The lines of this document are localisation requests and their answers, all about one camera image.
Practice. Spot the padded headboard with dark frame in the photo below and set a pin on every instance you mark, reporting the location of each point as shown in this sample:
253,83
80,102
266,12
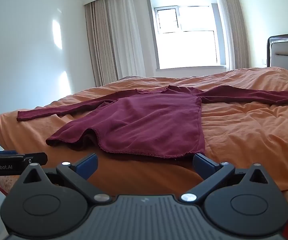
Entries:
287,47

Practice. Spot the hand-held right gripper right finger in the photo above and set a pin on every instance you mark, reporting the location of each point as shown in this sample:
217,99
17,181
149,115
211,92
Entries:
204,166

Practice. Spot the orange bed blanket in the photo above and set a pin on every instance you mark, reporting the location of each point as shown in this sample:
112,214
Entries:
246,130

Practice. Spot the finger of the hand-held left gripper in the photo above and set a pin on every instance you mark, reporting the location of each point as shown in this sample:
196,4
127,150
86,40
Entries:
37,158

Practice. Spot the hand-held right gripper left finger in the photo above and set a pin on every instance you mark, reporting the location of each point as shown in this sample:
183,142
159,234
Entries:
85,166

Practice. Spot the maroon long-sleeved shirt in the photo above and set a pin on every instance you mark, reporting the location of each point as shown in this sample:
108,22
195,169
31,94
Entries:
146,120

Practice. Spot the white-framed window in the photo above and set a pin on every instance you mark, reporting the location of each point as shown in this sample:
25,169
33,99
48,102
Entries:
189,42

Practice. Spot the beige curtain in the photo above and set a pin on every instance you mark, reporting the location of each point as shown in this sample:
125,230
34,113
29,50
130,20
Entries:
240,37
96,45

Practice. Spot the white sheer curtain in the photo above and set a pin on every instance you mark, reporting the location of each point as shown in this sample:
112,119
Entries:
129,37
220,25

